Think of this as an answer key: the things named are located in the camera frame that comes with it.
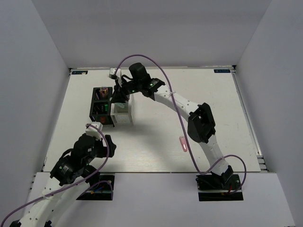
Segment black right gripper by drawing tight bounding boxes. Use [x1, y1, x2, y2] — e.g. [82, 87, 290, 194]
[111, 77, 142, 103]

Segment clear tube of coloured pins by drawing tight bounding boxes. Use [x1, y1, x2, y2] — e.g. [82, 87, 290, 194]
[99, 87, 108, 99]

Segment clear green lead case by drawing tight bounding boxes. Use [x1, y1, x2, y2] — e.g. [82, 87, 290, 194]
[115, 103, 128, 109]

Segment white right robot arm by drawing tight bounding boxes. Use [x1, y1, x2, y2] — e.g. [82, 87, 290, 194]
[109, 62, 233, 189]

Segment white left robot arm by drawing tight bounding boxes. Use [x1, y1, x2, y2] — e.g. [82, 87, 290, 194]
[10, 133, 116, 227]

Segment white slotted organizer box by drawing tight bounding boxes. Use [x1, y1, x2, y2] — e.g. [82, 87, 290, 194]
[110, 95, 134, 126]

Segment black slotted organizer box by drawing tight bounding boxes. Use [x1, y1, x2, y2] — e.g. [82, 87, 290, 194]
[89, 87, 114, 127]

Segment blue left corner label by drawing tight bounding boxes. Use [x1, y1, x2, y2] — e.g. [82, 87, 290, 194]
[71, 70, 88, 75]

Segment blue corner label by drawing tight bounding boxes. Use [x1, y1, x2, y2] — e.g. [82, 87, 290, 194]
[71, 70, 88, 75]
[214, 69, 231, 73]

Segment clear pink lead case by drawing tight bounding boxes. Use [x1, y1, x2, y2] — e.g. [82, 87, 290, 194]
[179, 136, 188, 152]

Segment blue right corner label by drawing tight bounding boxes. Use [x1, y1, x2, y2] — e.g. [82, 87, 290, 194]
[214, 69, 231, 73]

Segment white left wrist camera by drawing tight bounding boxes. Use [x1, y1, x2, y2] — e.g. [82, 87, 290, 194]
[85, 122, 103, 140]

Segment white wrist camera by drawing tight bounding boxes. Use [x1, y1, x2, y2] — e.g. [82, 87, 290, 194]
[85, 122, 103, 140]
[108, 68, 122, 80]

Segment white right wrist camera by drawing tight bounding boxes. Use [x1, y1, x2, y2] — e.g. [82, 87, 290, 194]
[108, 68, 122, 80]

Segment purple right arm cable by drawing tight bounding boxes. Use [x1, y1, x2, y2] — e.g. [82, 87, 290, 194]
[113, 54, 247, 195]

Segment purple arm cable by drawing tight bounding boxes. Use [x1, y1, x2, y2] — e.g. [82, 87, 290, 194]
[3, 124, 114, 224]
[113, 54, 247, 195]

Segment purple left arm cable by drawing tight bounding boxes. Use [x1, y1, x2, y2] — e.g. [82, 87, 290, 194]
[3, 124, 114, 224]

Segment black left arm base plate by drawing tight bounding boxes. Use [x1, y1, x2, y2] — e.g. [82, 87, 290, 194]
[77, 174, 115, 201]

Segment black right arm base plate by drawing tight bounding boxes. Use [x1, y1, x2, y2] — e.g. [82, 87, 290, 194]
[196, 175, 244, 202]

